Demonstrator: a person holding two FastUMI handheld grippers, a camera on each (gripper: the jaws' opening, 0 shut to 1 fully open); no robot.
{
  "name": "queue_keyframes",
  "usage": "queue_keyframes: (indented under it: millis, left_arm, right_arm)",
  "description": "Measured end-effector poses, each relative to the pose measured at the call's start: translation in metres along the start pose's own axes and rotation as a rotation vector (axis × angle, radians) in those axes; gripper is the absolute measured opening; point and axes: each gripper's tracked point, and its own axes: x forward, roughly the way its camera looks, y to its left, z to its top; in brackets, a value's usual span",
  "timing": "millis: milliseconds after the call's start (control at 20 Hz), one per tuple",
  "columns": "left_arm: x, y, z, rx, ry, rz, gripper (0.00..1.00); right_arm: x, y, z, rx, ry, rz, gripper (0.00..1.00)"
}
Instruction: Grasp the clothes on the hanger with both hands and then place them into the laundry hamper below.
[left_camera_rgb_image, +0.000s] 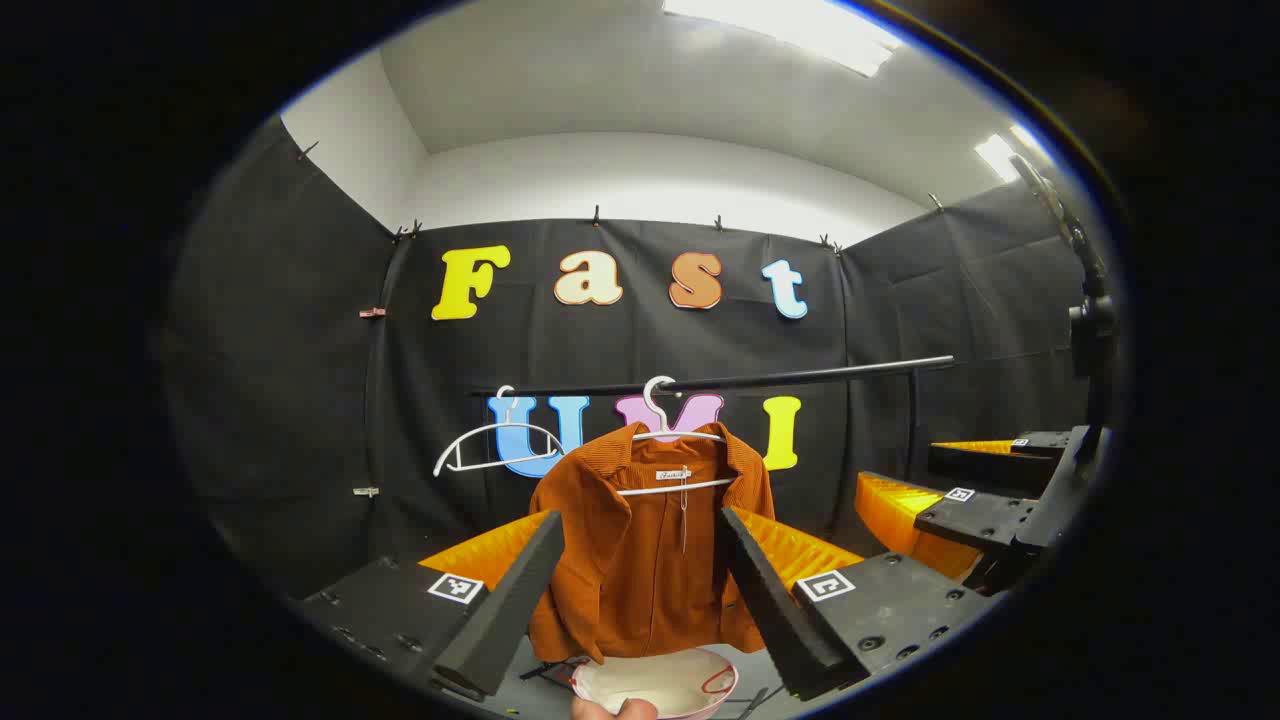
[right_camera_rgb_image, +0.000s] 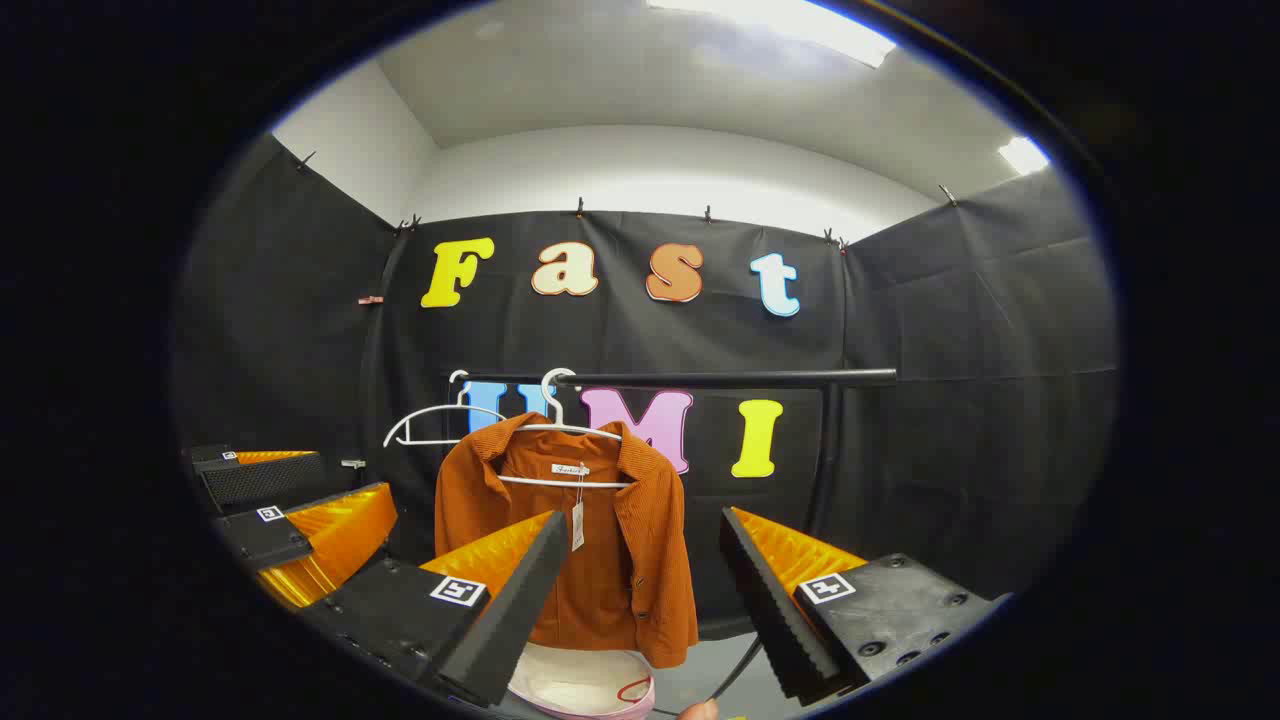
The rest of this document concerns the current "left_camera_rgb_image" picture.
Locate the black backdrop cloth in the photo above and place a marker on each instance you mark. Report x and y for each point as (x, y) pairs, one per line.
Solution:
(300, 400)

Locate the white plastic clothes hanger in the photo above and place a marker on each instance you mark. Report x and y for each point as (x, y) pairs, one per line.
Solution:
(480, 431)
(715, 483)

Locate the black clothes rack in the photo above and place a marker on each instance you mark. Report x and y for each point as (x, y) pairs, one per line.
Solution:
(800, 376)

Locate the white laundry hamper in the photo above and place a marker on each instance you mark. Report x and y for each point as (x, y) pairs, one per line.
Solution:
(650, 680)

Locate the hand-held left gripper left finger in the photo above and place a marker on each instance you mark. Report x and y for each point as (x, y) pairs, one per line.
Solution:
(510, 610)

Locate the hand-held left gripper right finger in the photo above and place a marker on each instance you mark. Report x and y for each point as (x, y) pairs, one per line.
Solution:
(770, 610)

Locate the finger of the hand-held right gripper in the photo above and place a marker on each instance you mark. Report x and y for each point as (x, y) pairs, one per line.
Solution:
(975, 520)
(990, 465)

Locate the small ceiling light panel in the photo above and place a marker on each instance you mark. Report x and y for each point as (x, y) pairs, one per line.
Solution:
(998, 157)

